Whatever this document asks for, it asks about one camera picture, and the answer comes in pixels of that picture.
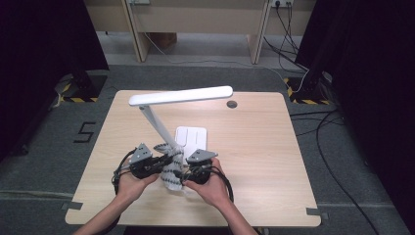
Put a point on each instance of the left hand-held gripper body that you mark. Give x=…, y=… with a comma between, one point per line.
x=141, y=155

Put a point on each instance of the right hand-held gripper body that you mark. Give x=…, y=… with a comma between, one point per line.
x=200, y=155

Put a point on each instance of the white black-patterned cloth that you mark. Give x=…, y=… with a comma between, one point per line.
x=173, y=182

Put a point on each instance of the white desk lamp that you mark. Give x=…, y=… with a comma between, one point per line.
x=179, y=96

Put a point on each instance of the person's right hand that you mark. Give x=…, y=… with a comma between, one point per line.
x=212, y=192

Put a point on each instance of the person's left hand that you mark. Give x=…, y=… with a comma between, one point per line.
x=130, y=187

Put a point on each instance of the grey tape piece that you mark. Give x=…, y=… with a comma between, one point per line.
x=316, y=212
x=72, y=205

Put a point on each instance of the black stand base, striped tape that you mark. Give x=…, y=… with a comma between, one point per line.
x=303, y=91
x=88, y=86

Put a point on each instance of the beige wooden desk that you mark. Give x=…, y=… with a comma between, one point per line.
x=195, y=19

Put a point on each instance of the black curtain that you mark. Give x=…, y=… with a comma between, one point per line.
x=39, y=49
x=375, y=65

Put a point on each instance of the white wall socket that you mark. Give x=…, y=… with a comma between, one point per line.
x=282, y=2

